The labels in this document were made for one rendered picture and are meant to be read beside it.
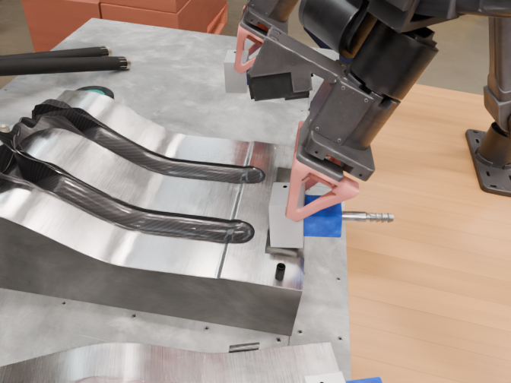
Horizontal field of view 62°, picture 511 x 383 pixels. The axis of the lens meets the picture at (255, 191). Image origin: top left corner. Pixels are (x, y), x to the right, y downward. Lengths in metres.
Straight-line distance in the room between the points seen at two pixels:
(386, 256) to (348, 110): 0.31
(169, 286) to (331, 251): 0.25
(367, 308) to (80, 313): 0.35
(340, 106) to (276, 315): 0.24
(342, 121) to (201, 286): 0.23
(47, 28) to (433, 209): 2.33
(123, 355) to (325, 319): 0.25
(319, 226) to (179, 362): 0.19
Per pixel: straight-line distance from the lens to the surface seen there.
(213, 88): 0.97
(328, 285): 0.58
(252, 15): 0.64
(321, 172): 0.39
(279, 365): 0.44
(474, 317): 0.63
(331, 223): 0.45
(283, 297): 0.46
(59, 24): 2.67
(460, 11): 0.34
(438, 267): 0.66
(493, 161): 0.89
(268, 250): 0.52
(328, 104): 0.37
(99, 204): 0.53
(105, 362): 0.40
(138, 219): 0.53
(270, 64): 0.38
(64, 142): 0.58
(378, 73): 0.38
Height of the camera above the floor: 1.25
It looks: 41 degrees down
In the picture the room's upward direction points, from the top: 6 degrees clockwise
